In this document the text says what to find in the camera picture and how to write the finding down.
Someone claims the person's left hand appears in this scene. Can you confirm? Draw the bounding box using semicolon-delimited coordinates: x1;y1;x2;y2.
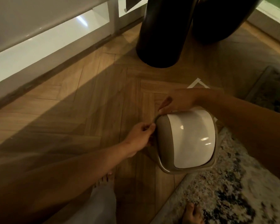
125;122;157;158

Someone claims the person's right hand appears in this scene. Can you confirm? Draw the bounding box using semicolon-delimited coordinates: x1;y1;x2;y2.
158;88;201;114

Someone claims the beige trash bin body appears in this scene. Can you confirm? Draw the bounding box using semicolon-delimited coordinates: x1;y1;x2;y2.
146;137;161;165

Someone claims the white tape square marking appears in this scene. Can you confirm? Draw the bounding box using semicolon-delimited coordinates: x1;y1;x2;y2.
186;78;219;124

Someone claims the white trash bin swing flap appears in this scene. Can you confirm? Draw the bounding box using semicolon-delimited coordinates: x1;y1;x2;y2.
167;111;216;168

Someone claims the person's right forearm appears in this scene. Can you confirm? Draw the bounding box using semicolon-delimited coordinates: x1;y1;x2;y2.
194;89;280;184

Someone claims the person's left forearm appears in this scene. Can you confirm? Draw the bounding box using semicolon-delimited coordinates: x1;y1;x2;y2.
0;141;133;224

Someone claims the person's left foot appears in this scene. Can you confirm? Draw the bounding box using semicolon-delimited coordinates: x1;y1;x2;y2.
94;170;115;192

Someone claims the person's foot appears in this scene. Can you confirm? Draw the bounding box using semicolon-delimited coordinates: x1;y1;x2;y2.
94;170;115;192
182;203;205;224

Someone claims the person's left leg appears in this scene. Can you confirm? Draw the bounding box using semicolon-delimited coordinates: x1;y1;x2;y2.
68;185;117;224

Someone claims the person's right foot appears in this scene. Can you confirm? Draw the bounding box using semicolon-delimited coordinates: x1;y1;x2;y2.
182;203;205;224

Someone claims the black round plant pot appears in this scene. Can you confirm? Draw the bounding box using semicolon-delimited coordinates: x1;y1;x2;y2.
192;0;264;44

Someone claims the patterned grey rug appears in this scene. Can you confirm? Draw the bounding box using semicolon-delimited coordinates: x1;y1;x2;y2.
152;65;280;224

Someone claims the white lit low cabinet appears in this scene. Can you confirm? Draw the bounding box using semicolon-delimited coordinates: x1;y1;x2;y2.
0;0;150;108

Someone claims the white window frame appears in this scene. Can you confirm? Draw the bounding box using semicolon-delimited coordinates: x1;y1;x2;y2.
247;0;280;42

